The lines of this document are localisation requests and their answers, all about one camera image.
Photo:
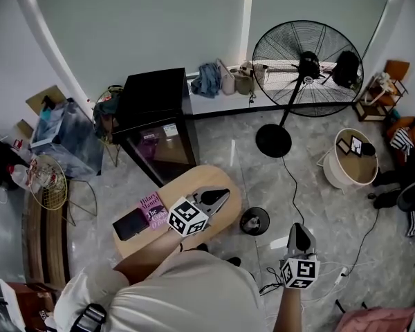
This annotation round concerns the person's left black shoe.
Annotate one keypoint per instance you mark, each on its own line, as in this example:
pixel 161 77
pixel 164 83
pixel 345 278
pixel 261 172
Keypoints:
pixel 202 247

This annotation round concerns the small cardboard piece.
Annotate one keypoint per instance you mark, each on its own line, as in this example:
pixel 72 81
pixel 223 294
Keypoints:
pixel 23 128

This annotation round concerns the large clear water jug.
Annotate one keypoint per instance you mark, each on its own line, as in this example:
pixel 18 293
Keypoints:
pixel 43 176
pixel 19 176

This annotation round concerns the black standing fan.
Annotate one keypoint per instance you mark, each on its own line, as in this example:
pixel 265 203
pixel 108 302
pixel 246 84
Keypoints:
pixel 273 140

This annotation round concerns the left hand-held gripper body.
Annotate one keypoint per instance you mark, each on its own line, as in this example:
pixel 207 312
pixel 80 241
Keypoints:
pixel 186 218

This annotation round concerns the olive green bag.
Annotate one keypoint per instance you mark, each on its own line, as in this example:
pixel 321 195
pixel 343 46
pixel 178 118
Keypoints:
pixel 243 81

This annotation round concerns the pink book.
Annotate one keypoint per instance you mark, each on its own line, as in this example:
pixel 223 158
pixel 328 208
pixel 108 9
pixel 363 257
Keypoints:
pixel 152 209

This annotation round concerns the clear plastic storage box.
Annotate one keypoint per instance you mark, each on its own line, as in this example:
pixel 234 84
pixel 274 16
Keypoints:
pixel 69 137

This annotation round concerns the black photo frame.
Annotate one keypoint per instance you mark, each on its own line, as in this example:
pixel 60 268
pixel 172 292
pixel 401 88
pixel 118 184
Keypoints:
pixel 344 146

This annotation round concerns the white round side table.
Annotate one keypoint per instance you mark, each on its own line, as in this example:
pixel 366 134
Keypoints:
pixel 352 171

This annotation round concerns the large cardboard sheet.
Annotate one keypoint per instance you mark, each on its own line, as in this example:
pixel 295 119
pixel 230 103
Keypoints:
pixel 38 97

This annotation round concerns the black cabinet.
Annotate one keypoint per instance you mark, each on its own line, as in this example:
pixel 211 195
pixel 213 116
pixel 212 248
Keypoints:
pixel 0 157

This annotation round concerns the black wire waste bin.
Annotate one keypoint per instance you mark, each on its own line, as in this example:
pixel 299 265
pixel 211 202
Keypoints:
pixel 263 220

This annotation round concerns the black tablet frame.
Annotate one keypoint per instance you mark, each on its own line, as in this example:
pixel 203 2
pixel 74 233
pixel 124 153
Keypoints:
pixel 357 145

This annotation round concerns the person's left forearm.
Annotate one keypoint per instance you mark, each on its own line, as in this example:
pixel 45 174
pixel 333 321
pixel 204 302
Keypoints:
pixel 148 258

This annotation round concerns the black spray bottle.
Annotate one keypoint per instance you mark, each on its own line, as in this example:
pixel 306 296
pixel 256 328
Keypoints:
pixel 48 102

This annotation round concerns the white bag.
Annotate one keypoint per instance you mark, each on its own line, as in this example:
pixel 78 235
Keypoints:
pixel 260 74

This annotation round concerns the person's black shoe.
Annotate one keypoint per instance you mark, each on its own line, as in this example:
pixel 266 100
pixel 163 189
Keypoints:
pixel 202 247
pixel 233 261

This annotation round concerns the black rucksack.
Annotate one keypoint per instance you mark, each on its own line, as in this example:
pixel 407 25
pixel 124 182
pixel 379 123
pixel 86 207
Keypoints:
pixel 346 69

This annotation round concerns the person's white shirt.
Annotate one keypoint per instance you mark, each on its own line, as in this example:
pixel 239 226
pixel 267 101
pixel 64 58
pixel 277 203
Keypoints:
pixel 180 296

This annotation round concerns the person's right black shoe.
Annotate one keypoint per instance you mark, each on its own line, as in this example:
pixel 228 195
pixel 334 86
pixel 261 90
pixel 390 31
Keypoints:
pixel 233 261

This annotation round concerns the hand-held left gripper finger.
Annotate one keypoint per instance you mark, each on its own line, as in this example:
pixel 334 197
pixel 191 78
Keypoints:
pixel 211 194
pixel 214 206

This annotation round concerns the pink cloth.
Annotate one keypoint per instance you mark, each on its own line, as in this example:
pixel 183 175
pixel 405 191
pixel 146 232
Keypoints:
pixel 377 320

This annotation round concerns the black box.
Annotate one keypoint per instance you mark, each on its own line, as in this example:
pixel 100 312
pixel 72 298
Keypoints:
pixel 129 225

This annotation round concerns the wooden coffee table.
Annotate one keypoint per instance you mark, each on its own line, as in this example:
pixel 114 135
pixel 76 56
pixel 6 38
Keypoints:
pixel 193 182

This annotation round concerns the person's right forearm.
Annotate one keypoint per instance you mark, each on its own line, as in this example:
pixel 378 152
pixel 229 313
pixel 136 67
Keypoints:
pixel 288 313

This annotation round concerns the black glass-door fridge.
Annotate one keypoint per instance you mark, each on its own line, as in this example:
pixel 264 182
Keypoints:
pixel 152 95

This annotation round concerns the teal plastic item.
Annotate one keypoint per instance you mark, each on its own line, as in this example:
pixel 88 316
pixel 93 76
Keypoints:
pixel 45 114

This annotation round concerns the brown wooden cabinet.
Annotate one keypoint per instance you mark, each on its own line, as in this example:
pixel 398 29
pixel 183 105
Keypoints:
pixel 31 306

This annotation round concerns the blue denim garment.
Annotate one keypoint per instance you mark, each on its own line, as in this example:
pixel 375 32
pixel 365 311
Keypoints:
pixel 205 80

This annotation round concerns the wooden chair orange cushion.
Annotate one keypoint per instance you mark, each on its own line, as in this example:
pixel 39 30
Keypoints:
pixel 396 69

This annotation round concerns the black pouch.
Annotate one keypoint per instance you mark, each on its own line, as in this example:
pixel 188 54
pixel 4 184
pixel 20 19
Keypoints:
pixel 368 149

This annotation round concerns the beige tote bag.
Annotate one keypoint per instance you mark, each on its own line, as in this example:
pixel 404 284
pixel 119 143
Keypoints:
pixel 226 80

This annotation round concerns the white panel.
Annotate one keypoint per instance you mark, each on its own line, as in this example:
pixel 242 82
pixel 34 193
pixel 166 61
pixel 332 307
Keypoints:
pixel 0 306

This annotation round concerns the brown wooden bench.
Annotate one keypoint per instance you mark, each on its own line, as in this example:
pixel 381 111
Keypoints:
pixel 45 240

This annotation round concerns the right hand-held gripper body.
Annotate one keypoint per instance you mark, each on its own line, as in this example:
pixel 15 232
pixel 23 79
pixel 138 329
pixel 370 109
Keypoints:
pixel 301 273

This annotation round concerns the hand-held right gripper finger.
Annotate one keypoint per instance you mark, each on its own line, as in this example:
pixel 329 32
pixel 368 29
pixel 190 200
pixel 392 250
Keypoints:
pixel 309 247
pixel 294 246

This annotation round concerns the dark clothes pile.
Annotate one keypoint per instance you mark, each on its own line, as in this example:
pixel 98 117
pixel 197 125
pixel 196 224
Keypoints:
pixel 105 116

